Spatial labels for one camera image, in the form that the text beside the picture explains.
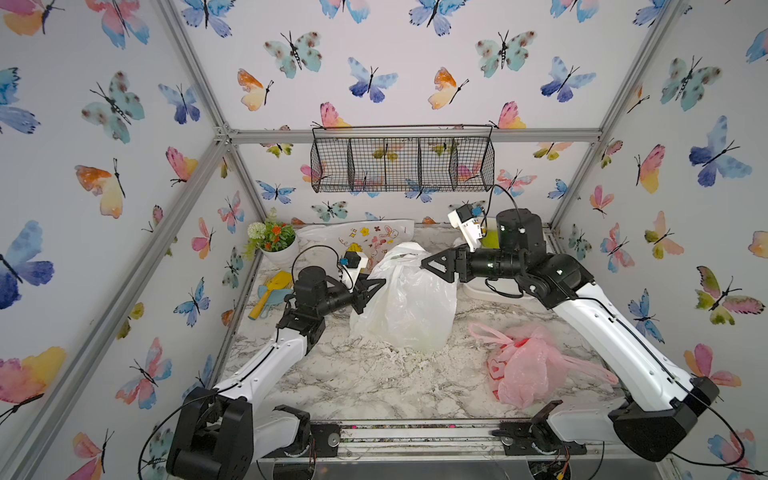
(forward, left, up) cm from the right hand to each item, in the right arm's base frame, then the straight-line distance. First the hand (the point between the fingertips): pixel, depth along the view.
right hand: (434, 258), depth 63 cm
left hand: (+4, +11, -14) cm, 18 cm away
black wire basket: (+47, +9, -7) cm, 48 cm away
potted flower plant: (+23, +48, -24) cm, 59 cm away
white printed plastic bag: (+34, +25, -33) cm, 53 cm away
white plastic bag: (0, +3, -21) cm, 21 cm away
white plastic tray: (+14, -18, -32) cm, 39 cm away
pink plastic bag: (-14, -24, -24) cm, 36 cm away
